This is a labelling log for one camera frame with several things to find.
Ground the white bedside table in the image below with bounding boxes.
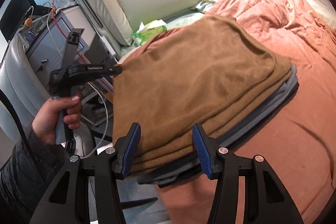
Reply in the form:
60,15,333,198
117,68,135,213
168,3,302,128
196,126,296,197
26,5,116,88

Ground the olive brown shirt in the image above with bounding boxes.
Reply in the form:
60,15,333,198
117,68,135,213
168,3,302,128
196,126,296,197
112,15,292,174

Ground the orange-brown bed blanket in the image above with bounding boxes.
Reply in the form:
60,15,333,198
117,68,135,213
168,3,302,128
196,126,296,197
119,0,336,224

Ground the person's left hand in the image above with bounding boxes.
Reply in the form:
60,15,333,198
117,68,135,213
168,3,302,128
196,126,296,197
32,91,82,147

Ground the green tissue pack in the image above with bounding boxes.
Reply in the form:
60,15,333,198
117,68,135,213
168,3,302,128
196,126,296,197
132,19,167,46

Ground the grey folded clothes stack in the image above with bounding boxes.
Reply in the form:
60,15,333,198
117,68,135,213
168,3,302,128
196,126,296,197
137,65,299,188

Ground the white charging cable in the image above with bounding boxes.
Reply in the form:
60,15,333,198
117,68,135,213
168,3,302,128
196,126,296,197
84,82,109,159

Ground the red cable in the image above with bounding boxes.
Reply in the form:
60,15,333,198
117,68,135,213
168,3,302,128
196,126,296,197
51,0,113,90

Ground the dark sleeve left forearm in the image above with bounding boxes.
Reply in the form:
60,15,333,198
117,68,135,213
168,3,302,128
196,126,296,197
1,129,68,223

